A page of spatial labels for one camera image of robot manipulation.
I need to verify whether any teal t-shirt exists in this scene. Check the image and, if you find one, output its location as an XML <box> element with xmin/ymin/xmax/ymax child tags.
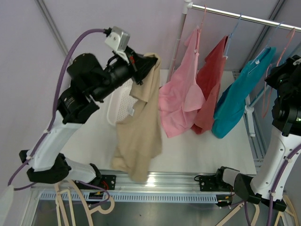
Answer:
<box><xmin>211</xmin><ymin>47</ymin><xmax>277</xmax><ymax>138</ymax></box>

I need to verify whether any aluminium mounting rail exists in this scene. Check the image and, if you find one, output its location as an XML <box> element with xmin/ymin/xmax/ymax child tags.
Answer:
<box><xmin>30</xmin><ymin>169</ymin><xmax>259</xmax><ymax>195</ymax></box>

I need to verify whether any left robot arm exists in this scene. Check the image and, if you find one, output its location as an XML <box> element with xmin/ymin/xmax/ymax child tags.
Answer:
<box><xmin>19</xmin><ymin>47</ymin><xmax>158</xmax><ymax>189</ymax></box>

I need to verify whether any white perforated plastic basket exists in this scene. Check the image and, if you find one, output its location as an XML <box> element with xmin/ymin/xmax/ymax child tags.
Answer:
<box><xmin>107</xmin><ymin>79</ymin><xmax>137</xmax><ymax>127</ymax></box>

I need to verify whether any beige t-shirt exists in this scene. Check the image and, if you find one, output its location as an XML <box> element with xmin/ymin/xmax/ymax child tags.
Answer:
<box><xmin>111</xmin><ymin>53</ymin><xmax>162</xmax><ymax>183</ymax></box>

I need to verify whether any light pink t-shirt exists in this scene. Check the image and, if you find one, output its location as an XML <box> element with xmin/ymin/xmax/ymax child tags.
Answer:
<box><xmin>158</xmin><ymin>26</ymin><xmax>205</xmax><ymax>138</ymax></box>

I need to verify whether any beige wooden hanger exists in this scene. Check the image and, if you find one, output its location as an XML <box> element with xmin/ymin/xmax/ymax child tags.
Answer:
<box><xmin>274</xmin><ymin>194</ymin><xmax>299</xmax><ymax>226</ymax></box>
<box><xmin>54</xmin><ymin>181</ymin><xmax>115</xmax><ymax>226</ymax></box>
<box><xmin>216</xmin><ymin>202</ymin><xmax>260</xmax><ymax>226</ymax></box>

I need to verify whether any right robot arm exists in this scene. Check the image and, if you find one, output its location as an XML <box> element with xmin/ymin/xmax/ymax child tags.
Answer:
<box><xmin>214</xmin><ymin>55</ymin><xmax>301</xmax><ymax>212</ymax></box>

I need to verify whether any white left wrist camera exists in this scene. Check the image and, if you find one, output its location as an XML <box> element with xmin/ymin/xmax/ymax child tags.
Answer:
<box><xmin>104</xmin><ymin>26</ymin><xmax>130</xmax><ymax>52</ymax></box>

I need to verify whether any coral red t-shirt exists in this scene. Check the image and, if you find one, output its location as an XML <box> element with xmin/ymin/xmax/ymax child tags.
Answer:
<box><xmin>191</xmin><ymin>36</ymin><xmax>229</xmax><ymax>135</ymax></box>

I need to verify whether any beige wooden hanger right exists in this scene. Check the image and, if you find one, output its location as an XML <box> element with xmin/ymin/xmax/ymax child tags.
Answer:
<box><xmin>274</xmin><ymin>194</ymin><xmax>299</xmax><ymax>226</ymax></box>

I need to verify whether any grey clothes rack frame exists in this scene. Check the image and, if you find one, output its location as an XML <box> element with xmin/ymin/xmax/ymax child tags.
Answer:
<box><xmin>167</xmin><ymin>0</ymin><xmax>301</xmax><ymax>137</ymax></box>

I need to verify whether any pink wire hanger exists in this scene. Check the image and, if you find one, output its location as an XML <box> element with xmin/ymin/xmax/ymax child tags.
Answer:
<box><xmin>200</xmin><ymin>5</ymin><xmax>207</xmax><ymax>31</ymax></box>

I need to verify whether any white slotted cable duct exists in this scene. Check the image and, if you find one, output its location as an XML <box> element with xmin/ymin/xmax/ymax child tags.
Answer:
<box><xmin>40</xmin><ymin>191</ymin><xmax>218</xmax><ymax>204</ymax></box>

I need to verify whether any beige wooden hanger left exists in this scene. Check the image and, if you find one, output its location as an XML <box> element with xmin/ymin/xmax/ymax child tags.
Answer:
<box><xmin>54</xmin><ymin>181</ymin><xmax>115</xmax><ymax>226</ymax></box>

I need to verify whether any beige wooden hanger middle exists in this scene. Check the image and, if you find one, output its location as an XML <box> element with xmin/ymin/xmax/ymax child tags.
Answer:
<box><xmin>216</xmin><ymin>202</ymin><xmax>260</xmax><ymax>226</ymax></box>

